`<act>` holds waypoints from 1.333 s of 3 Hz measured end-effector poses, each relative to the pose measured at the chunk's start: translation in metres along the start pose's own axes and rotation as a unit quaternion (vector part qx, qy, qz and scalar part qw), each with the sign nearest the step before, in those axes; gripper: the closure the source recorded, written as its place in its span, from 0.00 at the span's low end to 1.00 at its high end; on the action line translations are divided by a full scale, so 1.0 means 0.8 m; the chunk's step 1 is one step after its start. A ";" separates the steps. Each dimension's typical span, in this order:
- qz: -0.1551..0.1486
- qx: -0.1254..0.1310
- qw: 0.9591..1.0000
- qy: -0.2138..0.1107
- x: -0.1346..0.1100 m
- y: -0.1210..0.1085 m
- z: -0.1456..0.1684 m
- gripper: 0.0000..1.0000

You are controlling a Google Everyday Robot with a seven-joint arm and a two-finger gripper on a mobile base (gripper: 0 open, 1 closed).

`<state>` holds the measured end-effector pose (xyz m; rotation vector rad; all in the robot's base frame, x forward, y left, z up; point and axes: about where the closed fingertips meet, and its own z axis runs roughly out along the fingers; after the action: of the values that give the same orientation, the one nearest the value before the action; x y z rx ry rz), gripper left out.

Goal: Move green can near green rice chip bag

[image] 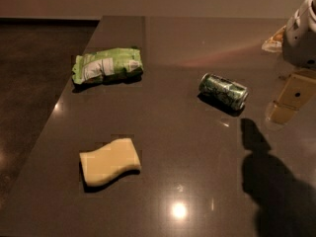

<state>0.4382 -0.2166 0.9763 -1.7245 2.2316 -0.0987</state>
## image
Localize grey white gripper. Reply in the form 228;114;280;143
267;0;316;124

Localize green soda can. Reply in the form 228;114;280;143
198;73;249;111

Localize green rice chip bag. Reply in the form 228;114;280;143
72;47;143;85

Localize pale snack bag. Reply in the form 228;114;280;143
262;26;285;53

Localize yellow sponge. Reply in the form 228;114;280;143
79;138;141;187

